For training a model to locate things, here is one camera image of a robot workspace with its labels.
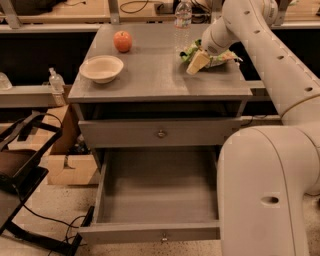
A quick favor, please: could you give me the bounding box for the clear sanitizer pump bottle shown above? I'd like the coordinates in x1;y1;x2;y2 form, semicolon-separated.
49;68;66;106

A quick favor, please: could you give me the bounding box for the red apple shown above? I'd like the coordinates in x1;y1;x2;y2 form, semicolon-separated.
113;31;132;53

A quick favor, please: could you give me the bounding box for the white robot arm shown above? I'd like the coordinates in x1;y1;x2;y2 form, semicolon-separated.
202;0;320;256

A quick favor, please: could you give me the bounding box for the grey wooden drawer cabinet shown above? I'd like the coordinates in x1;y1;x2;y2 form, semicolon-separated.
69;24;252;164

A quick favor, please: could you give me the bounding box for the clear plastic water bottle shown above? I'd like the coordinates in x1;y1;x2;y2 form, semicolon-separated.
174;0;192;52

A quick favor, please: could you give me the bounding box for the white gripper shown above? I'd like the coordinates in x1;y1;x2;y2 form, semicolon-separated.
186;17;240;75

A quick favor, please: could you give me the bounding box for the grey middle drawer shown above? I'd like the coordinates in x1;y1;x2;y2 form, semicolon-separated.
79;118;241;148

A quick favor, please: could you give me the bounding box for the cardboard box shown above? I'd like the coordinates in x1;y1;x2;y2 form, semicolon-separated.
43;105;100;185

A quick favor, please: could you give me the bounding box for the grey open bottom drawer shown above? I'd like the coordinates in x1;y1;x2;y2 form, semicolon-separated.
79;147;220;244

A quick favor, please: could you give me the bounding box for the cream paper bowl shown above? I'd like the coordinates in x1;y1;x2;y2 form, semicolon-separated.
79;55;124;84

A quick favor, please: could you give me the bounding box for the wooden workbench with rails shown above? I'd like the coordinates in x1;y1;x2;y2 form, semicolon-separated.
0;0;320;33

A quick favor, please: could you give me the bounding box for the black floor cable left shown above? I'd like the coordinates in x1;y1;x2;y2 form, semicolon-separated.
13;184;88;256

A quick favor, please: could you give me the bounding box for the black cart frame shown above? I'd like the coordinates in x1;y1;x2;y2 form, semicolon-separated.
0;111;82;256

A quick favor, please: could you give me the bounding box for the green rice chip bag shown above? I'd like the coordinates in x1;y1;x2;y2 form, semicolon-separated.
179;39;242;68

